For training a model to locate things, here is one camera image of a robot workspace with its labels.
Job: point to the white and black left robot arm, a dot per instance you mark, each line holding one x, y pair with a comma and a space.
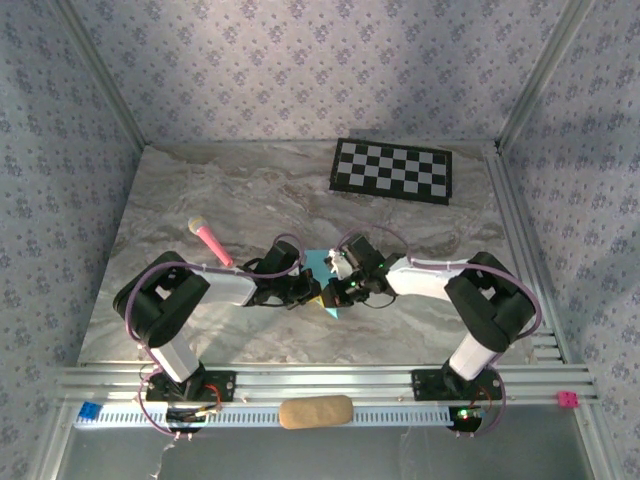
172, 357

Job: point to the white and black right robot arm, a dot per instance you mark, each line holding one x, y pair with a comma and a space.
415, 280

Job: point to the grey metal sheet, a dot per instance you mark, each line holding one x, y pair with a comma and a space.
300, 455

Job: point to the pink toy microphone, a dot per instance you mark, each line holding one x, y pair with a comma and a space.
212, 245

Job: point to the tan oval cork block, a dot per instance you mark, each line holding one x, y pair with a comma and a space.
315, 412

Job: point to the black and white checkerboard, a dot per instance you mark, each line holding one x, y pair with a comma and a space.
390, 170

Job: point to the black round circuit board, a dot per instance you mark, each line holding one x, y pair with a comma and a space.
182, 422
465, 420

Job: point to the small blue block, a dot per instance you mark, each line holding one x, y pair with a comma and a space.
90, 410

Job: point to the small pink block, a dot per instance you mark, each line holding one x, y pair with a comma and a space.
568, 399

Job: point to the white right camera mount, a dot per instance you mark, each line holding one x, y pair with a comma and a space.
340, 267

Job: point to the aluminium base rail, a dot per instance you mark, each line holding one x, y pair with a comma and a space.
320, 382

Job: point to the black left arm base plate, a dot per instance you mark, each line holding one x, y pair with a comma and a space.
225, 387

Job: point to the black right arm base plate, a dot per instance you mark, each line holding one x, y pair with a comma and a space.
425, 385

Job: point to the aluminium side rail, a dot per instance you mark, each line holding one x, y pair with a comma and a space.
520, 240

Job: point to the aluminium frame post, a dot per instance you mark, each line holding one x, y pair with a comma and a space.
545, 70
100, 75

